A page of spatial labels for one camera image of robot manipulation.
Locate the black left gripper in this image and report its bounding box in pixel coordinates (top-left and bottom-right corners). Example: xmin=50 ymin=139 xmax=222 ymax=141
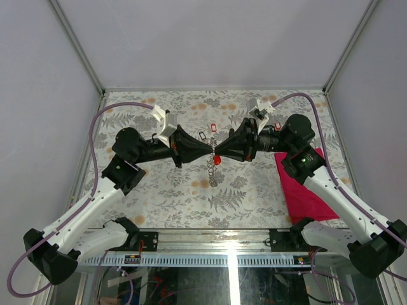
xmin=134 ymin=125 xmax=214 ymax=168

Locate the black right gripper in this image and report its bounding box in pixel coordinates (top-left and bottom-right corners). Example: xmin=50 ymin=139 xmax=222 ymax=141
xmin=215 ymin=118 xmax=294 ymax=162

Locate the black key tag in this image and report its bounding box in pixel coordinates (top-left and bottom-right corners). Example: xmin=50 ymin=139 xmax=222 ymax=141
xmin=198 ymin=132 xmax=207 ymax=140

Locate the large silver keyring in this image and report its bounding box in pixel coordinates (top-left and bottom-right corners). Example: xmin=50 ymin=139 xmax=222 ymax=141
xmin=206 ymin=137 xmax=217 ymax=187

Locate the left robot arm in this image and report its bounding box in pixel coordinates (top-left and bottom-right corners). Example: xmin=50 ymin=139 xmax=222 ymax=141
xmin=23 ymin=126 xmax=212 ymax=285

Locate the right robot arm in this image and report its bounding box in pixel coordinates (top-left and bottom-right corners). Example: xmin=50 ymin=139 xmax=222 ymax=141
xmin=214 ymin=114 xmax=406 ymax=279

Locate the floral table mat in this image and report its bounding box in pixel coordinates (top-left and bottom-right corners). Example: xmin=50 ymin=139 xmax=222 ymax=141
xmin=83 ymin=90 xmax=366 ymax=229

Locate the red cloth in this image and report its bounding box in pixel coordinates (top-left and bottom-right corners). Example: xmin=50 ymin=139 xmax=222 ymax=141
xmin=274 ymin=152 xmax=339 ymax=224

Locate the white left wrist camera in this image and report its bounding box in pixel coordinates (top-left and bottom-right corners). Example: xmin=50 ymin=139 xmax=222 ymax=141
xmin=151 ymin=105 xmax=177 ymax=147

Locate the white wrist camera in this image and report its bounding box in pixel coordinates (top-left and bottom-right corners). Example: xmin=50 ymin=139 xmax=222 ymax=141
xmin=151 ymin=105 xmax=177 ymax=147
xmin=247 ymin=98 xmax=275 ymax=135

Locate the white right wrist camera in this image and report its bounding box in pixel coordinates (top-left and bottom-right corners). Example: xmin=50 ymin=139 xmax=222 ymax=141
xmin=247 ymin=98 xmax=275 ymax=135

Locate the aluminium mounting rail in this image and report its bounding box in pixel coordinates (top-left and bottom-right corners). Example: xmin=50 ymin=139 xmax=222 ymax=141
xmin=76 ymin=227 xmax=390 ymax=255

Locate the grey slotted cable duct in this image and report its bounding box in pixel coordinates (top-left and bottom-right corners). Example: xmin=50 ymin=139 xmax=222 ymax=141
xmin=83 ymin=254 xmax=295 ymax=268

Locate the left aluminium frame post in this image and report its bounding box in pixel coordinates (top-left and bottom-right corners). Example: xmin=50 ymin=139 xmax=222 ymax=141
xmin=46 ymin=0 xmax=106 ymax=96

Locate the aluminium frame post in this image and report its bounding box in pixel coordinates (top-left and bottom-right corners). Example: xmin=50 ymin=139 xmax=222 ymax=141
xmin=322 ymin=0 xmax=382 ymax=93
xmin=46 ymin=0 xmax=106 ymax=96

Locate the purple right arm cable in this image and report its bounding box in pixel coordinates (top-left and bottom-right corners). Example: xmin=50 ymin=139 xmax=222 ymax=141
xmin=272 ymin=92 xmax=407 ymax=280

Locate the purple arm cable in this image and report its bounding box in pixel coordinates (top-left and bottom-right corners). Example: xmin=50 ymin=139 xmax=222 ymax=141
xmin=6 ymin=102 xmax=155 ymax=298
xmin=272 ymin=92 xmax=407 ymax=280

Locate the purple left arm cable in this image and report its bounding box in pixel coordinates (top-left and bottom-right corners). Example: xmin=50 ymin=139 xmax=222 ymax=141
xmin=6 ymin=102 xmax=155 ymax=298

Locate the right aluminium frame post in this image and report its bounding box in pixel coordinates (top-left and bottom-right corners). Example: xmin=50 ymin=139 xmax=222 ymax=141
xmin=322 ymin=0 xmax=382 ymax=93

